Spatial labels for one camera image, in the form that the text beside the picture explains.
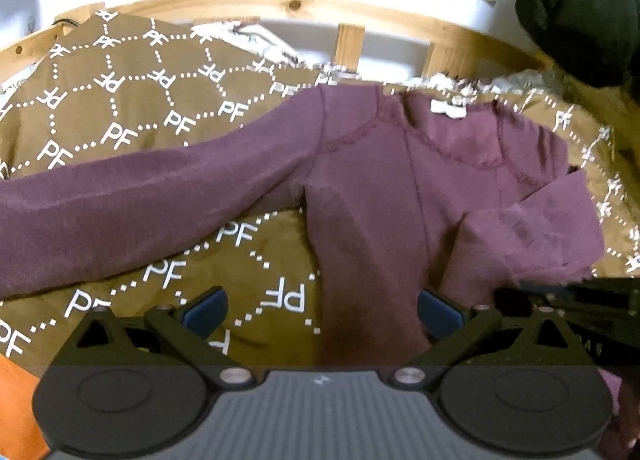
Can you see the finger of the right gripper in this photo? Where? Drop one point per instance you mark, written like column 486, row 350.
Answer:
column 609, row 306

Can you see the black puffer jacket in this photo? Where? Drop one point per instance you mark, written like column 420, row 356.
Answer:
column 596, row 41

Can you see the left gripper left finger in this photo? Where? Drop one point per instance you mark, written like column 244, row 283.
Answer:
column 136, row 386

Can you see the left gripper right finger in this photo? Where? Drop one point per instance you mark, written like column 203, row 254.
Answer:
column 507, row 386

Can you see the white patterned pillow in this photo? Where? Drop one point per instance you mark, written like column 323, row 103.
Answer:
column 255, row 39

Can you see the maroon long sleeve top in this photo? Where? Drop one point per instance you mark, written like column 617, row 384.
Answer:
column 397, row 198

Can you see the brown patterned duvet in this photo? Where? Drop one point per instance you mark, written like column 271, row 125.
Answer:
column 123, row 84

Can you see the wooden bed frame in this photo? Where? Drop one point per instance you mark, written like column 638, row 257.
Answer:
column 452, row 49

